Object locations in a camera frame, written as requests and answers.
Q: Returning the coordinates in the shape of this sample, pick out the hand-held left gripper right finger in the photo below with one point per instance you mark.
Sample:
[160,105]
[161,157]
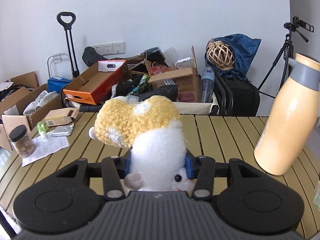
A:
[190,166]

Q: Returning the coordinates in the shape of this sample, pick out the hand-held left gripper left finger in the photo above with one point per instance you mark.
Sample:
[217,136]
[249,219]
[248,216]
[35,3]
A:
[128,166]

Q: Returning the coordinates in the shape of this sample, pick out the yellow and white plush toy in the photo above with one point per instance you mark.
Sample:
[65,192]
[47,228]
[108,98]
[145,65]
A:
[155,130]

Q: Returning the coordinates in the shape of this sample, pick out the yellow thermos jug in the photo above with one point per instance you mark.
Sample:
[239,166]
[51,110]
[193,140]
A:
[287,120]

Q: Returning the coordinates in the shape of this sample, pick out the tan folding table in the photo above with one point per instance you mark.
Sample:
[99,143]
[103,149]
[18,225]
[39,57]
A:
[220,135]

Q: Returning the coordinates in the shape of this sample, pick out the white canvas wagon liner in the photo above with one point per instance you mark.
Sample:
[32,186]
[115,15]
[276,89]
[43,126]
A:
[197,108]

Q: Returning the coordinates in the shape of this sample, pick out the foil blister pack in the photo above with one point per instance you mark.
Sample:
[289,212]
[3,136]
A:
[62,130]

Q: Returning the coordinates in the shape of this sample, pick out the black pouch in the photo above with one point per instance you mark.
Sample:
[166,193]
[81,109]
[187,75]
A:
[165,92]

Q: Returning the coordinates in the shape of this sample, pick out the white paper sheet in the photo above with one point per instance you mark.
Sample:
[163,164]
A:
[50,146]

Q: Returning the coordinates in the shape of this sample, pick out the brown cardboard box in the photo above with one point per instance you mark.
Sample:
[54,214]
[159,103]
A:
[180,85]

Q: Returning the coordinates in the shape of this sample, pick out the orange cardboard box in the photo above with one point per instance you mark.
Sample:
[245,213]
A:
[97,90]

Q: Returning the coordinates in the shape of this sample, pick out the blue grey water bottle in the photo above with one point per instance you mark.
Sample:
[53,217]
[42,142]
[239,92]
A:
[207,85]

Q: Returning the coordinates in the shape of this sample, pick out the small tan cardboard box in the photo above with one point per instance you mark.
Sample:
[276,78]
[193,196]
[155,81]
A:
[61,116]

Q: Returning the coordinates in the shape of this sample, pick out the black backpack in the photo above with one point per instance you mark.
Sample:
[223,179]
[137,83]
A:
[242,97]

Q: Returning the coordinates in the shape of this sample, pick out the white box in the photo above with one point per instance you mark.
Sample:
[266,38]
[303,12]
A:
[111,66]

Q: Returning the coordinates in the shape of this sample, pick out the glass jar with black lid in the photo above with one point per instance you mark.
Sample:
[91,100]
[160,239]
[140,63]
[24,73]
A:
[22,145]

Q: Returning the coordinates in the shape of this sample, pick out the blue storage box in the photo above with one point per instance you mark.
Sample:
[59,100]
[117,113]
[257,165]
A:
[58,83]

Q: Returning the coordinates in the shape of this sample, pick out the black bag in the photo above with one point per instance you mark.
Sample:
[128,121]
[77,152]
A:
[93,56]

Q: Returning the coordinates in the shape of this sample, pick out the wicker ball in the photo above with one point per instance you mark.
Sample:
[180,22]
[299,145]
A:
[221,55]

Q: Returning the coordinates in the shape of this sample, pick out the black cylinder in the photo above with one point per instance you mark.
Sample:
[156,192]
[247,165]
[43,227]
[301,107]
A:
[155,53]

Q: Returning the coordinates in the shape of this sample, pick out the blue fabric bag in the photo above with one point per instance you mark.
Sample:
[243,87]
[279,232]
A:
[246,52]

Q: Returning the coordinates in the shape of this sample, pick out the black tripod with phone holder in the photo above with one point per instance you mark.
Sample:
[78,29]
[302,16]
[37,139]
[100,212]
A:
[287,52]

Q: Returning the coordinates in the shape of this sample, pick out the wall outlet panel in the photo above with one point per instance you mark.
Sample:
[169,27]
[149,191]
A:
[110,48]

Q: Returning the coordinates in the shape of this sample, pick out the white metal stool frame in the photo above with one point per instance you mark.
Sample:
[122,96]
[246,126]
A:
[53,57]

